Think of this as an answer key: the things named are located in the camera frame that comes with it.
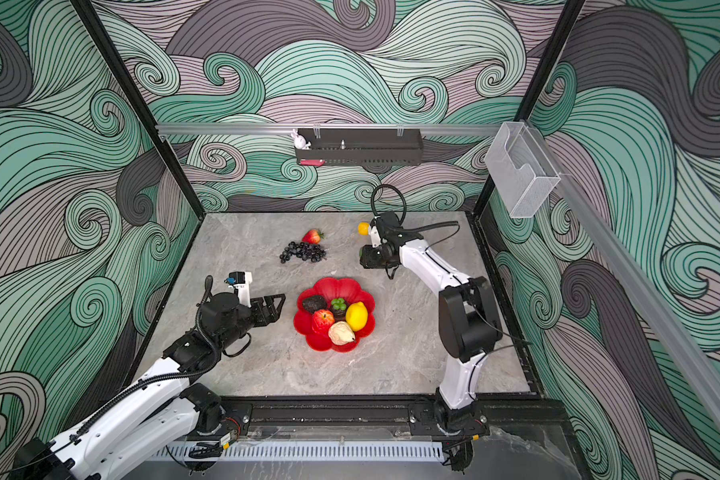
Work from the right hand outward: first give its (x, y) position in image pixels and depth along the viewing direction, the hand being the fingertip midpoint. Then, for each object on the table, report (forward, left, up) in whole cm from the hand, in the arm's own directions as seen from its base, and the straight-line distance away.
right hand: (369, 259), depth 92 cm
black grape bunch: (+8, +22, -7) cm, 24 cm away
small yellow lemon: (+20, +1, -8) cm, 22 cm away
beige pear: (-22, +8, -4) cm, 24 cm away
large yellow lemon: (-17, +4, -5) cm, 18 cm away
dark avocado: (-13, +17, -4) cm, 22 cm away
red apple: (-18, +14, -5) cm, 23 cm away
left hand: (-16, +26, +5) cm, 30 cm away
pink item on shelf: (+22, +17, +21) cm, 35 cm away
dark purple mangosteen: (-14, +9, -5) cm, 18 cm away
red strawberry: (+16, +21, -8) cm, 27 cm away
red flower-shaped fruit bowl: (-6, +6, -8) cm, 12 cm away
